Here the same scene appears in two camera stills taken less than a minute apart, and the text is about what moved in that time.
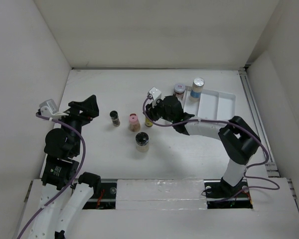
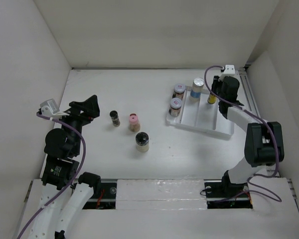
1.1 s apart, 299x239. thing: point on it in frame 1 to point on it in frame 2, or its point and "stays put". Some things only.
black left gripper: [89, 107] stays put
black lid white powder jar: [142, 139] stays put
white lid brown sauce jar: [179, 89] stays put
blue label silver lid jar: [197, 89] stays put
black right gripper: [151, 112] to [216, 82]
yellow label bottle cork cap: [148, 122] to [212, 99]
